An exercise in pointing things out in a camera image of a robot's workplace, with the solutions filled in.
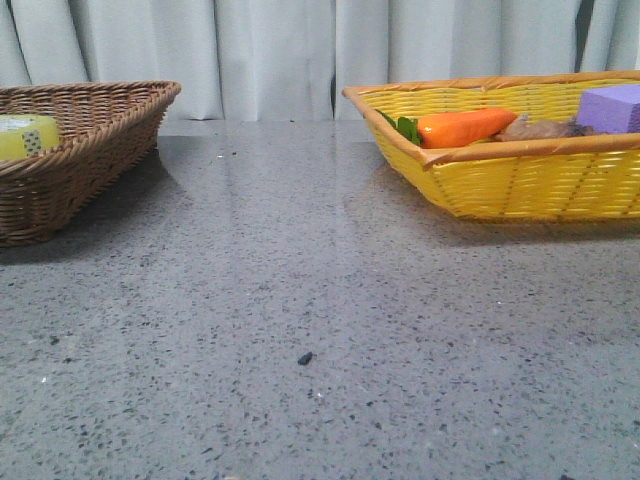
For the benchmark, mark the yellow-green tape roll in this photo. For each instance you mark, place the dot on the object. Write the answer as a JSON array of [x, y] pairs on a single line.
[[26, 135]]

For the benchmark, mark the small black debris speck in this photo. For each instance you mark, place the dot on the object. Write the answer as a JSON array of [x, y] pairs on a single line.
[[305, 359]]

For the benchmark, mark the orange toy carrot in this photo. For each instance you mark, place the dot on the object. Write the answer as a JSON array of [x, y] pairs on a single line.
[[452, 129]]

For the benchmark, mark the white curtain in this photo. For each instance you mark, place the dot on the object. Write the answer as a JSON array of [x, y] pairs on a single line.
[[290, 60]]

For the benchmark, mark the brown dried root piece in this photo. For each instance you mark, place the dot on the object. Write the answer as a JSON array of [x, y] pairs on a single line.
[[522, 129]]

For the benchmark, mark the brown wicker basket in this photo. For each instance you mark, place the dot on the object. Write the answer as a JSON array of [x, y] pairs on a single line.
[[106, 128]]

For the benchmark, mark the yellow woven plastic basket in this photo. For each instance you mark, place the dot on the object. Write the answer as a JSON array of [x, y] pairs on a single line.
[[566, 179]]

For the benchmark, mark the purple foam block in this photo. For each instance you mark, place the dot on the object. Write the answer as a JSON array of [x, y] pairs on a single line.
[[611, 109]]

